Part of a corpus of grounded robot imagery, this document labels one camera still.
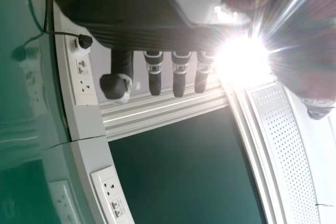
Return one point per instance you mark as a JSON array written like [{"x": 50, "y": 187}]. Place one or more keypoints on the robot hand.
[{"x": 131, "y": 11}]

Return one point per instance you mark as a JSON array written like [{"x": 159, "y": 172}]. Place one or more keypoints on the aluminium frame rail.
[
  {"x": 157, "y": 113},
  {"x": 252, "y": 142}
]

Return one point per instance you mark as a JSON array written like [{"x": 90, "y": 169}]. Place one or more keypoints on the white socket panel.
[
  {"x": 110, "y": 184},
  {"x": 85, "y": 87}
]

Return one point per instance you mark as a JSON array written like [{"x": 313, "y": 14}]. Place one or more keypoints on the white table trunking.
[
  {"x": 86, "y": 121},
  {"x": 86, "y": 155}
]

